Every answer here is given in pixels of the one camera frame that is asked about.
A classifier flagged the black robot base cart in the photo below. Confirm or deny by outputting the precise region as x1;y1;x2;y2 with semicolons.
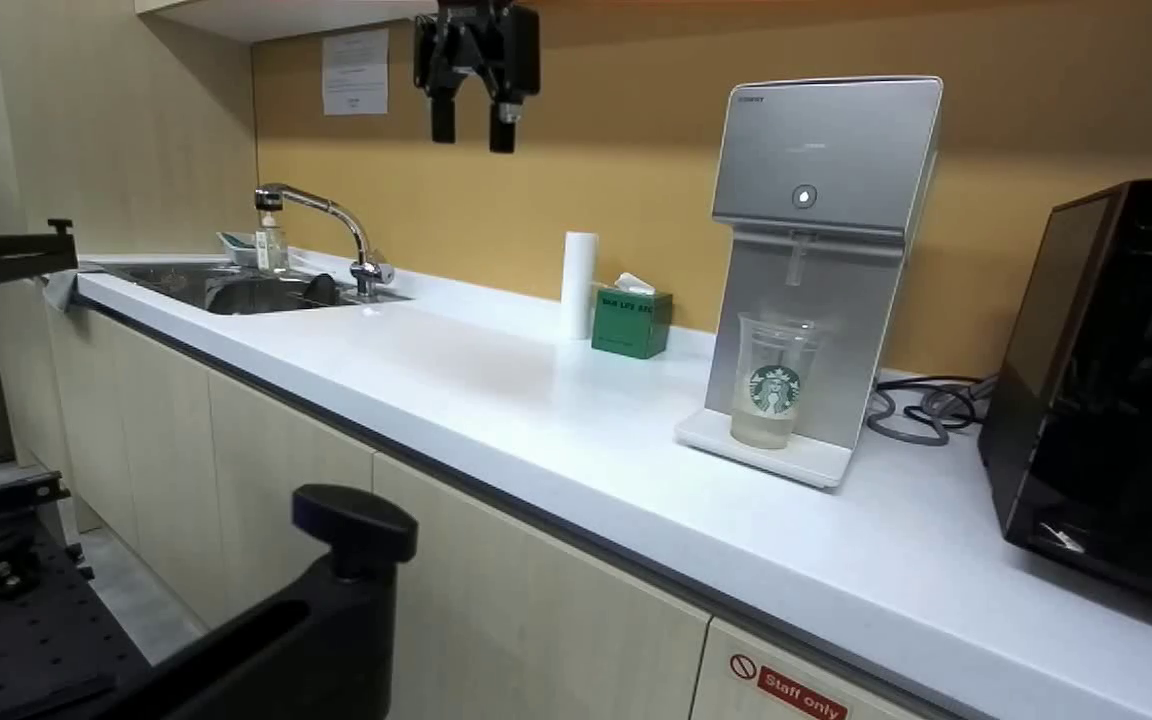
0;471;416;720

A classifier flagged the white paper roll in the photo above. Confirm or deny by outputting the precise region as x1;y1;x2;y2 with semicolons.
560;232;599;341

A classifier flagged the red warning sticker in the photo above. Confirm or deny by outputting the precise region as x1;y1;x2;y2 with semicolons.
729;654;851;720

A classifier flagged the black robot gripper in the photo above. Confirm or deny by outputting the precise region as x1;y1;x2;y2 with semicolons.
411;0;540;158

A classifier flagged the black microwave oven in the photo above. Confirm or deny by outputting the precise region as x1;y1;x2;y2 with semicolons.
976;181;1152;596

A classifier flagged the green tissue box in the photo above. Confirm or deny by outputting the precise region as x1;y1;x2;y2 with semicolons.
591;272;671;360

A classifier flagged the white paper notice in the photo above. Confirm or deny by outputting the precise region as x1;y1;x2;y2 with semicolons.
319;30;387;116

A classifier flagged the black power cable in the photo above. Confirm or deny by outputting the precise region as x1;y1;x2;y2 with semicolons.
866;372;997;447

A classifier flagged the stainless steel sink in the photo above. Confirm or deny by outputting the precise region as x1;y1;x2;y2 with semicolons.
98;266;392;316

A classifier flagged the silver white coffeemaker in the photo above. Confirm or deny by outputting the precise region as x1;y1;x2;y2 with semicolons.
676;75;943;489

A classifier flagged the clear plastic Starbucks cup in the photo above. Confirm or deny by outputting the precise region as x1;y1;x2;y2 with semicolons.
733;316;825;447

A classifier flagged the chrome sink faucet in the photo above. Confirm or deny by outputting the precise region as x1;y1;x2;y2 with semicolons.
253;183;392;294

